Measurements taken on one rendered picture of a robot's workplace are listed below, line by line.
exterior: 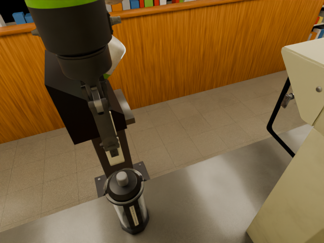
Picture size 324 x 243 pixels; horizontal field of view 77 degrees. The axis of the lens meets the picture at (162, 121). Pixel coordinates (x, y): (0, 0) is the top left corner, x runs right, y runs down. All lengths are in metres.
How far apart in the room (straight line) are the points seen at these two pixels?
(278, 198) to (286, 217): 0.04
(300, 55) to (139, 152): 1.90
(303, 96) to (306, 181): 0.17
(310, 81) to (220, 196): 0.55
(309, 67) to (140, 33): 1.99
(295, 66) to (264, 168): 0.60
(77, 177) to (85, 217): 1.34
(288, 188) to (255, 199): 0.34
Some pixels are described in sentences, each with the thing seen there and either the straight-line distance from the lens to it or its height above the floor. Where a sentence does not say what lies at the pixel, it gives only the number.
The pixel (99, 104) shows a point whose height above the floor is 1.49.
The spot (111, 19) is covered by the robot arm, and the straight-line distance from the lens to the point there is 0.32.
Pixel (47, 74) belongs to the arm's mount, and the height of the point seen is 1.27.
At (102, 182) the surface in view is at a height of 0.02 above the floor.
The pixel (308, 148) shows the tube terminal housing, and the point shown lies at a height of 1.37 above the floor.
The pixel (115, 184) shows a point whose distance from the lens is 0.58.
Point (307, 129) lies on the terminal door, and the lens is 0.88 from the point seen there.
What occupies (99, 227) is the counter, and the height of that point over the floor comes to 0.94.
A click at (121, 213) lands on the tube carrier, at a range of 0.64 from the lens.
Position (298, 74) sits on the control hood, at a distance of 0.42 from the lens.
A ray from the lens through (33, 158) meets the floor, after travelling 2.54.
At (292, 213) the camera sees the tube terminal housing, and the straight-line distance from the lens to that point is 0.56.
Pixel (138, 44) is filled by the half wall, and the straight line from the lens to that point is 2.31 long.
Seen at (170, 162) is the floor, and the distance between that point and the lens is 2.05.
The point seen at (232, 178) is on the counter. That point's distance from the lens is 0.88.
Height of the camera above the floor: 1.66
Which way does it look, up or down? 42 degrees down
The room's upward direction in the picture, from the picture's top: 3 degrees counter-clockwise
